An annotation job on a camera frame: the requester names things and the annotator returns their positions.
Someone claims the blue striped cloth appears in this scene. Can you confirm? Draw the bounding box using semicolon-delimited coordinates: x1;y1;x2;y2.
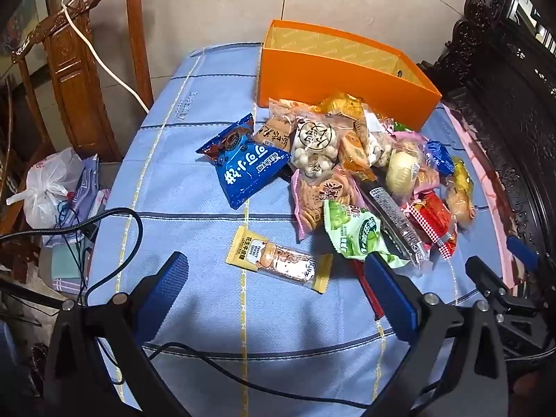
54;154;111;227

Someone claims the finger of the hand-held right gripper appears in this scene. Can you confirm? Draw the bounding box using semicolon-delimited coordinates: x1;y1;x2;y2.
506;235;541;270
466;256;543;313

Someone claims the red snack bar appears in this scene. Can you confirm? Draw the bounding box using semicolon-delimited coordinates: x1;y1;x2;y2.
347;258;387;320

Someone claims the brown carved wooden chair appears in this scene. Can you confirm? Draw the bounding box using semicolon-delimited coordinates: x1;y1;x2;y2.
11;0;166;163

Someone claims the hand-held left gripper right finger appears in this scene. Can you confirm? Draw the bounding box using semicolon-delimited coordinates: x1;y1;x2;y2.
364;252;509;417

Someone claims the blue striped tablecloth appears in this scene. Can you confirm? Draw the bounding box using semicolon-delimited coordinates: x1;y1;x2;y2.
84;43;513;417

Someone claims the clear long plastic packet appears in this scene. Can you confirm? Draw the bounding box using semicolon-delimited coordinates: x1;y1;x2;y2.
358;185;431;276

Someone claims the green gummy packet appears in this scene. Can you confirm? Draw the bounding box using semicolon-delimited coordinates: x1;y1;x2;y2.
322;199;411;270

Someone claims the blue snack packet brown top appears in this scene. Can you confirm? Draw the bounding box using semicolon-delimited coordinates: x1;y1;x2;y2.
195;113;292;209

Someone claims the dark carved wooden furniture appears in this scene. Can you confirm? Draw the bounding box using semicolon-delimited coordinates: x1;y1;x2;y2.
417;0;556;270

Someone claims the black cable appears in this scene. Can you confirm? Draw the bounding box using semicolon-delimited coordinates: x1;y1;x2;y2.
0;208;439;411

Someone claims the yellow nougat bar packet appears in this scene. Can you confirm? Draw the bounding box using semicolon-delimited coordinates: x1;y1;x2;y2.
225;226;334;294

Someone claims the pale round bun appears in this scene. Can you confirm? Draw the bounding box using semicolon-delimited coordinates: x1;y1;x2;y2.
386;150;420;198

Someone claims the pink cloth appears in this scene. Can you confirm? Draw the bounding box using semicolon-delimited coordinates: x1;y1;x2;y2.
439;100;522;289

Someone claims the red checkered snack packet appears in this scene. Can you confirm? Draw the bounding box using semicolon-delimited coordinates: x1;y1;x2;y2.
404;191;459;259

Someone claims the white plastic bag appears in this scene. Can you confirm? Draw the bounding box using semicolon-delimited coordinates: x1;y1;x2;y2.
6;148;85;229

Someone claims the brown bun clear packet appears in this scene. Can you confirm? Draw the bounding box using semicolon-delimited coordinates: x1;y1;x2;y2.
445;185;477;227

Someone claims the orange cardboard box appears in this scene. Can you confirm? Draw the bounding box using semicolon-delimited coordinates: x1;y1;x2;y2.
257;19;443;132

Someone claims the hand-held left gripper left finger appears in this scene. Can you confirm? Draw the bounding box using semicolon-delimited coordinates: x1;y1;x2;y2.
43;251;189;417

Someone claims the plain blue snack packet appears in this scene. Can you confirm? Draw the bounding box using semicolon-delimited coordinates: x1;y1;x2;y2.
423;139;456;177

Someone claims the white power cable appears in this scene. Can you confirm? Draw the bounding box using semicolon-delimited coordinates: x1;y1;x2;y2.
58;0;150;114

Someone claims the brown cracker packet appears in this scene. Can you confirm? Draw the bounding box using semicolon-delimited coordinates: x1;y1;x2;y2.
252;115;300;153

